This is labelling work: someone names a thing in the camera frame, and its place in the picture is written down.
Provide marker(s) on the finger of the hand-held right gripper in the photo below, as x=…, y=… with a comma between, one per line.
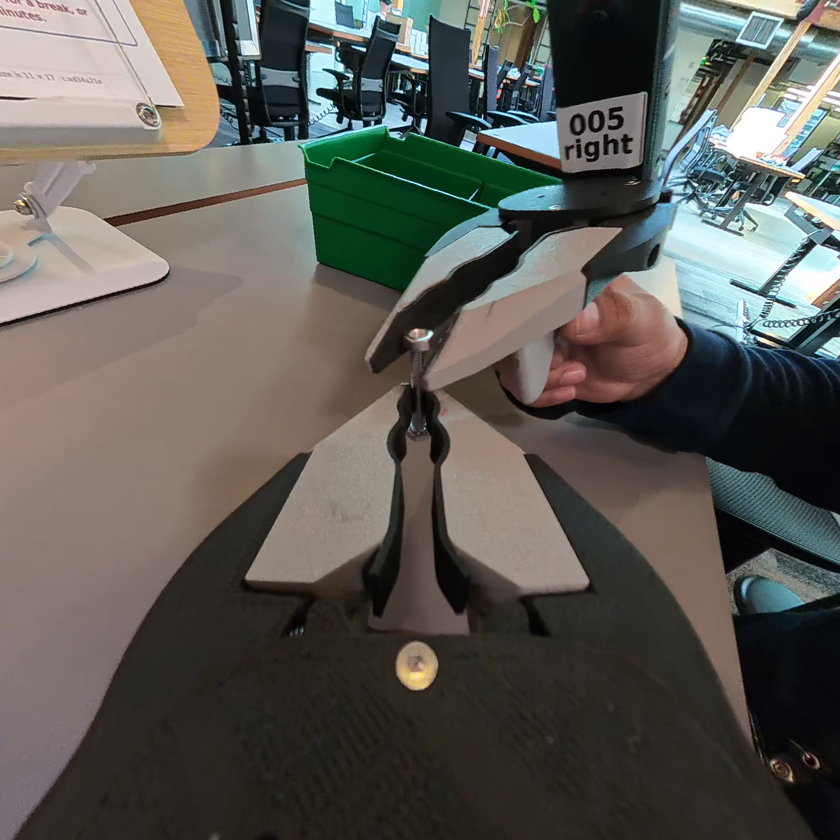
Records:
x=426, y=282
x=512, y=315

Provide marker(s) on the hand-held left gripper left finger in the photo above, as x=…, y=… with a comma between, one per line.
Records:
x=328, y=512

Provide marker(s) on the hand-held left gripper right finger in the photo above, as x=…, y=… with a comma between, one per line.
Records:
x=505, y=518

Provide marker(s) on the green plastic bin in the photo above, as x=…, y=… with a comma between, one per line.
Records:
x=361, y=229

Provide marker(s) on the silver hex bolt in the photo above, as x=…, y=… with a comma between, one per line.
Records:
x=417, y=374

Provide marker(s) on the person's right forearm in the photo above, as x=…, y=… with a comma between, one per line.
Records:
x=754, y=407

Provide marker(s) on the person's right hand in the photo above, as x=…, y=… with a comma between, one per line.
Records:
x=630, y=354

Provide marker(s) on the hanging green plant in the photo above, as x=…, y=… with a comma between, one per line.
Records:
x=537, y=10

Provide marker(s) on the wood-edged white desk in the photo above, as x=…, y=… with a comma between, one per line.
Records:
x=518, y=141

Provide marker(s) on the black high-back office chair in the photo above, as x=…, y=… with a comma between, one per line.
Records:
x=453, y=79

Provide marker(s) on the white air vent grille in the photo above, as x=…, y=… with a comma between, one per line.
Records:
x=760, y=29

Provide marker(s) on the wooden standing desk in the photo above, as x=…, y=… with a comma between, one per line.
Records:
x=820, y=210

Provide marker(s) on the person's grey shoe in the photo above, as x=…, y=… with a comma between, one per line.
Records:
x=768, y=594

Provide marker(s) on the black mesh office chair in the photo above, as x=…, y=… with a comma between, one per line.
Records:
x=781, y=505

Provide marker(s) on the person's body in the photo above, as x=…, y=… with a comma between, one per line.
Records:
x=794, y=689

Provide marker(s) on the white backing panel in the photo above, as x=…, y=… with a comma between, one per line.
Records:
x=79, y=128

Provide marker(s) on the paper instruction sheet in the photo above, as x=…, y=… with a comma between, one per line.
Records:
x=79, y=59

